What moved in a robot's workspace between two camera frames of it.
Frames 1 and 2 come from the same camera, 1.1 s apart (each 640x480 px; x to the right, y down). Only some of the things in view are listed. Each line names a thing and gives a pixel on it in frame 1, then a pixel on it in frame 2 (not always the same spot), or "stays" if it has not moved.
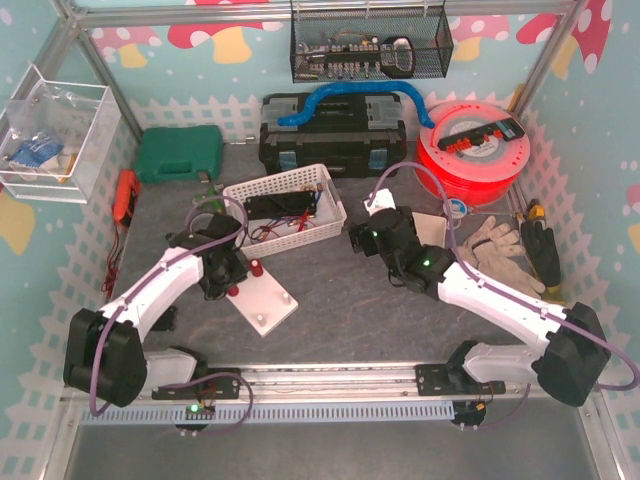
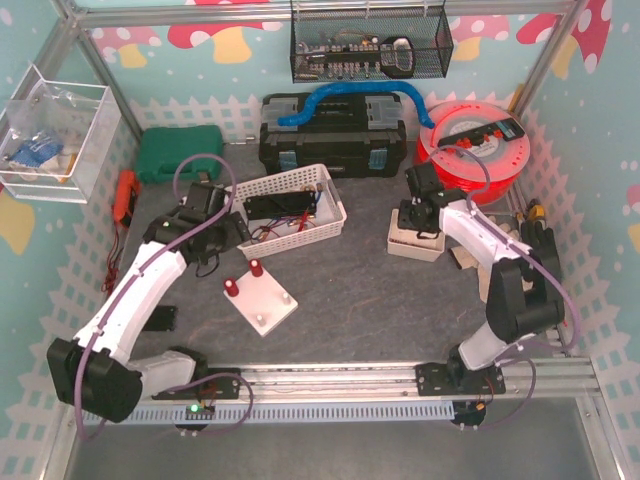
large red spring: [256, 268] stays
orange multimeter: [125, 196] stays
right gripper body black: [361, 237] to [413, 216]
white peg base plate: [263, 302] stays
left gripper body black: [220, 279] to [232, 230]
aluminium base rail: [377, 385] stays
